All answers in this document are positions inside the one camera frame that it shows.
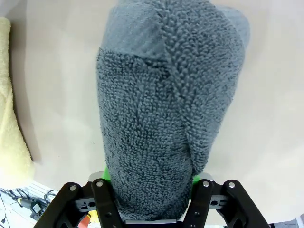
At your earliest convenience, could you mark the grey terry towel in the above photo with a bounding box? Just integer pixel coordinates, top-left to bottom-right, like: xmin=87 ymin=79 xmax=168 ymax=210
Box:
xmin=95 ymin=0 xmax=251 ymax=222

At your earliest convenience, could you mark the black cable bundle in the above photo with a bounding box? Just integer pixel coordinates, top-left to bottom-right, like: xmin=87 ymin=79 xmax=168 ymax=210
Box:
xmin=44 ymin=189 xmax=59 ymax=205

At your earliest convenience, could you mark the cream towel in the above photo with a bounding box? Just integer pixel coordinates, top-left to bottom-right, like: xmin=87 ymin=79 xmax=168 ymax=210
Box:
xmin=0 ymin=17 xmax=36 ymax=188

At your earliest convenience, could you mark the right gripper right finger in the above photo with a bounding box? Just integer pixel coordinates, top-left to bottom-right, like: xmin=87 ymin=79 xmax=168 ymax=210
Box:
xmin=184 ymin=172 xmax=269 ymax=228

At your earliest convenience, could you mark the black power adapter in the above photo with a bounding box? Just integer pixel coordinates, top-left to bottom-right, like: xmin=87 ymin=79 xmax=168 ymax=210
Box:
xmin=30 ymin=200 xmax=43 ymax=214

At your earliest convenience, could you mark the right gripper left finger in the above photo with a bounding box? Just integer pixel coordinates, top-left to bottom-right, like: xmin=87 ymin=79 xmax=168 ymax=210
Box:
xmin=35 ymin=165 xmax=124 ymax=228

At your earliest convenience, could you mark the thin black cable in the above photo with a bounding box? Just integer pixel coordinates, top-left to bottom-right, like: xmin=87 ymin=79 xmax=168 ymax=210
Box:
xmin=0 ymin=190 xmax=10 ymax=225

